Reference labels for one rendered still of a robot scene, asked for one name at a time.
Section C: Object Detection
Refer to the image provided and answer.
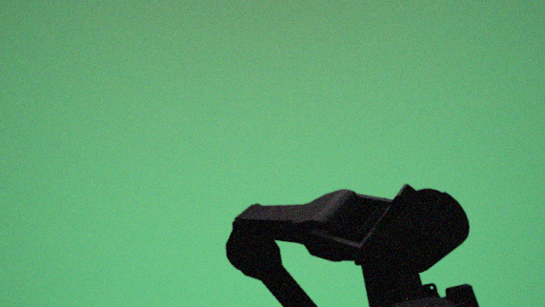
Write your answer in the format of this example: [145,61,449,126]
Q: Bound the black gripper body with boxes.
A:
[367,280,422,307]

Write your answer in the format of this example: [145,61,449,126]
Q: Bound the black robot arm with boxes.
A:
[225,184,479,307]

